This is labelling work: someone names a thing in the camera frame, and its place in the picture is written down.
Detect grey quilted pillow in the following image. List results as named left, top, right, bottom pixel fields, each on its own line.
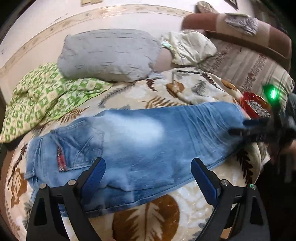
left=57, top=29, right=162, bottom=82

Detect cream leaf pattern blanket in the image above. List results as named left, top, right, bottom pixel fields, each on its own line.
left=4, top=68, right=268, bottom=240

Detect framed wall picture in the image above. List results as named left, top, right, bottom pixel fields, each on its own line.
left=224, top=0, right=238, bottom=10

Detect red round basket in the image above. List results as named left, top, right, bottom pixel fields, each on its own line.
left=238, top=92, right=271, bottom=119

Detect striped floral mattress cover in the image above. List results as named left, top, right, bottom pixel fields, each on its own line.
left=199, top=37, right=296, bottom=103

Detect grey patterned folded cloth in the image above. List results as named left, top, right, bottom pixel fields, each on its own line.
left=246, top=100, right=271, bottom=118

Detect green patterned cloth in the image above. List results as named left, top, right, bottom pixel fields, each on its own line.
left=1, top=63, right=112, bottom=143

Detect cream floral crumpled sheet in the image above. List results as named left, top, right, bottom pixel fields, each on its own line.
left=160, top=30, right=217, bottom=66

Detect pink pillow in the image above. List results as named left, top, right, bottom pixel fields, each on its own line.
left=154, top=48, right=173, bottom=72

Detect blue denim jeans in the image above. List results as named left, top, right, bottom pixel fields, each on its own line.
left=24, top=102, right=245, bottom=216

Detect grey cloth on footboard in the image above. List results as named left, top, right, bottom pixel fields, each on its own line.
left=225, top=14, right=259, bottom=36

